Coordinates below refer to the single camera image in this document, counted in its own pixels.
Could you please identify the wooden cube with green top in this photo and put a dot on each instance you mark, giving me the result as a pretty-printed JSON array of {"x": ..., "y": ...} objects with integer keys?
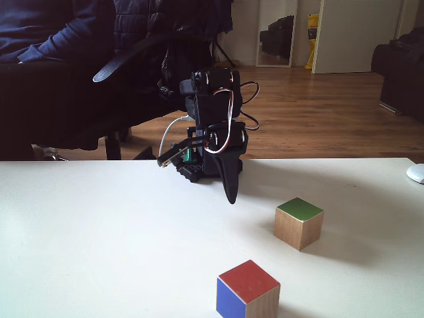
[{"x": 299, "y": 228}]

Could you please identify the wooden cube with red top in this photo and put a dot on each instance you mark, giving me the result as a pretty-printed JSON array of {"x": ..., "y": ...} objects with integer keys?
[{"x": 248, "y": 291}]

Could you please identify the green table clamp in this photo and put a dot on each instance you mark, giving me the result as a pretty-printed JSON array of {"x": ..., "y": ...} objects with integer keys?
[{"x": 190, "y": 155}]

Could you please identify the black tripod stand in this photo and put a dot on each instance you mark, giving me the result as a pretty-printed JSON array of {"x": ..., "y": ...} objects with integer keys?
[{"x": 222, "y": 49}]

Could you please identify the white framed mirror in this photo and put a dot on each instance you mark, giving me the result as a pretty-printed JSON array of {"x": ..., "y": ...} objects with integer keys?
[{"x": 276, "y": 36}]

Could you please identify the black office chair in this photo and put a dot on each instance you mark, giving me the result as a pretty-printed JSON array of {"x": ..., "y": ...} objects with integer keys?
[{"x": 132, "y": 56}]

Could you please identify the yellow sign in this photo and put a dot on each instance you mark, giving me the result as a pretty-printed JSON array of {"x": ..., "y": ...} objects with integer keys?
[{"x": 312, "y": 39}]

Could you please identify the dark quilted jacket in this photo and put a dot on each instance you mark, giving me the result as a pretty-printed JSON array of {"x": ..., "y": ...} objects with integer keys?
[{"x": 155, "y": 20}]

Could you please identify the white door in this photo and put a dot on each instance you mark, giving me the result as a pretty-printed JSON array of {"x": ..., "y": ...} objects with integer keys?
[{"x": 357, "y": 36}]

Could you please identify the black sofa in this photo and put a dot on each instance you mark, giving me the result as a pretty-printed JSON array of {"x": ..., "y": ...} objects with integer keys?
[{"x": 402, "y": 76}]

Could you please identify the white computer mouse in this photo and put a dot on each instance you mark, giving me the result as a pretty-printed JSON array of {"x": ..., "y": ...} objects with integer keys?
[{"x": 416, "y": 173}]

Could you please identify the person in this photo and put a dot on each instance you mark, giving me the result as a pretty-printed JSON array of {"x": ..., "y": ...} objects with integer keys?
[{"x": 39, "y": 83}]

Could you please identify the gripper camera board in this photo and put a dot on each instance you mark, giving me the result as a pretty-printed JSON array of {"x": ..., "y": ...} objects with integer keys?
[{"x": 170, "y": 156}]

